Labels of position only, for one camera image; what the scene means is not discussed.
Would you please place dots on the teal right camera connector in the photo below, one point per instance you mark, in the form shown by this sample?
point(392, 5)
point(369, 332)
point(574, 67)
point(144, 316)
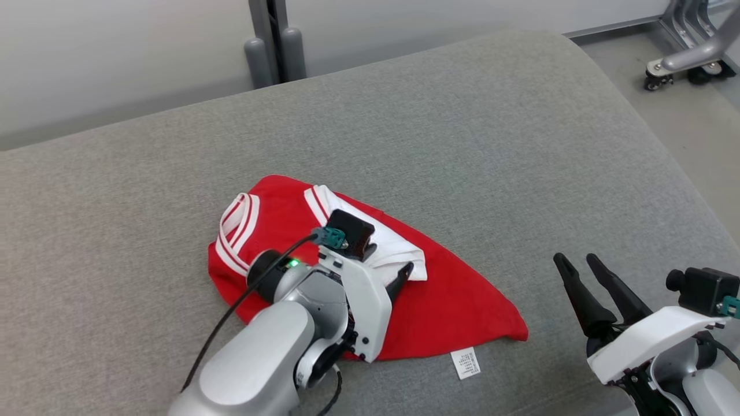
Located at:
point(731, 306)

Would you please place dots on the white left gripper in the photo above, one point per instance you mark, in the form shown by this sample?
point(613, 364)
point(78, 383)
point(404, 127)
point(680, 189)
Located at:
point(370, 306)

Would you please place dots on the grey metal partition post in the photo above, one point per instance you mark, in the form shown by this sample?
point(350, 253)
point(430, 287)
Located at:
point(267, 23)

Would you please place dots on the teal left camera connector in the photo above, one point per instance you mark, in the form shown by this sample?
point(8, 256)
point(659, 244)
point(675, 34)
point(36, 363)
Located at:
point(330, 238)

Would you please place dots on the teal camera connector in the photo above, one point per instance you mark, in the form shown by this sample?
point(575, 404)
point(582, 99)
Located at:
point(731, 306)
point(330, 238)

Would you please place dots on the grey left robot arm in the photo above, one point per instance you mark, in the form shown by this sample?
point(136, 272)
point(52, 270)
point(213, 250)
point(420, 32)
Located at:
point(260, 358)

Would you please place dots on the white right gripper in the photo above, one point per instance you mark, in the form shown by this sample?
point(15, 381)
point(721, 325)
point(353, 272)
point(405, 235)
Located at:
point(647, 341)

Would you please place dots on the grey wheeled metal frame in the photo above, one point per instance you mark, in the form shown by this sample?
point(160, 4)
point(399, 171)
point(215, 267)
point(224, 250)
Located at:
point(699, 55)

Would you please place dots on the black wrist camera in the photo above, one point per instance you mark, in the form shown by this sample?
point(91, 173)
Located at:
point(702, 289)
point(351, 231)

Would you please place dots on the grey cylindrical post foot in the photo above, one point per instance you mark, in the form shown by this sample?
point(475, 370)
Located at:
point(293, 55)
point(258, 63)

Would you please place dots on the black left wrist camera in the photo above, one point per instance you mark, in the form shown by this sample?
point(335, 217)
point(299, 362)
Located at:
point(351, 231)

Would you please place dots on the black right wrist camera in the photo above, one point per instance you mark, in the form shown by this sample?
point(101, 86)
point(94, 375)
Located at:
point(702, 289)

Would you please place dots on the red basketball jersey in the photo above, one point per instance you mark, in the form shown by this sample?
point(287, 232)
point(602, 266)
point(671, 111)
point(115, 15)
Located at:
point(451, 300)

